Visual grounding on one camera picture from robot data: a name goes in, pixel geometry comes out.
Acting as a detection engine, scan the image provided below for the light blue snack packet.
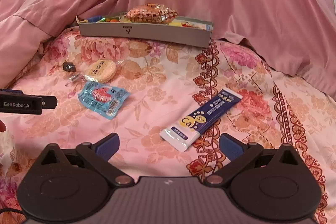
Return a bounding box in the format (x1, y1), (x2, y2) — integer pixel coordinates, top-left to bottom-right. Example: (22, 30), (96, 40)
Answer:
(77, 81), (130, 120)

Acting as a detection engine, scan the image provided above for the dark blue milk powder sachet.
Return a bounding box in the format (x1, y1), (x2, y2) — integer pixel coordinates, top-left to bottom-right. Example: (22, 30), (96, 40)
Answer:
(159, 88), (243, 152)

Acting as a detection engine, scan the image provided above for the orange bread snack packet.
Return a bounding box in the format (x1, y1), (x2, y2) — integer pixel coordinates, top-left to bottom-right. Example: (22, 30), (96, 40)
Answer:
(125, 3), (178, 24)

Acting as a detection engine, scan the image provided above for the dark dried fruit snack packet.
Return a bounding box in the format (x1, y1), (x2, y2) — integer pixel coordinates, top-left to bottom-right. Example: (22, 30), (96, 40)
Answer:
(62, 61), (76, 72)

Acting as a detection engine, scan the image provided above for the round rice cracker packet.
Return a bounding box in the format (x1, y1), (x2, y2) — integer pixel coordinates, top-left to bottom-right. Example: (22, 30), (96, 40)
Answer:
(66, 59), (125, 86)

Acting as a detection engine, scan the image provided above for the floral pink bedspread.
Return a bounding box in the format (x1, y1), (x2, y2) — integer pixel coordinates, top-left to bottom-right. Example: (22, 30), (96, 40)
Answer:
(1, 29), (335, 223)

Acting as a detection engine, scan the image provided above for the grey shallow snack box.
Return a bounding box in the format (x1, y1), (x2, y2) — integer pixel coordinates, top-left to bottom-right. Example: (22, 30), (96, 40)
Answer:
(76, 12), (214, 48)

